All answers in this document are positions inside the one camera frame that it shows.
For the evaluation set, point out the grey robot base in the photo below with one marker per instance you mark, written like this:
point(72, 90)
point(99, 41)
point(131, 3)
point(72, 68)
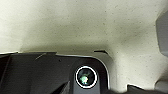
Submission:
point(43, 73)

